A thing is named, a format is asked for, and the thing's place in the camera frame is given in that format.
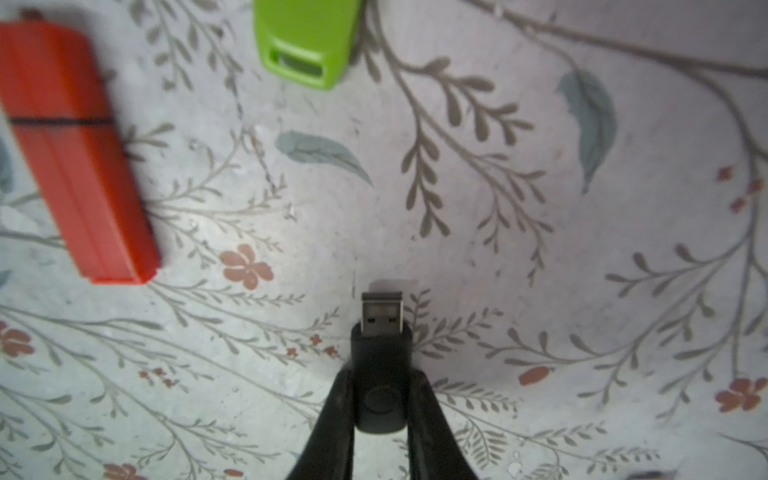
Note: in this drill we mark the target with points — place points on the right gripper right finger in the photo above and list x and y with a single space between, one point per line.
432 448

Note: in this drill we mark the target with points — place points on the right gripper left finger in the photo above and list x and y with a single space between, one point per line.
329 451

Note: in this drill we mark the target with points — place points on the black usb drive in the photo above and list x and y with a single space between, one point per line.
381 348

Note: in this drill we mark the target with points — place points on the green usb drive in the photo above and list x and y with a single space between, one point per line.
305 41

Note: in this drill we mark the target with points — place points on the red usb drive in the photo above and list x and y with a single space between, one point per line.
61 117

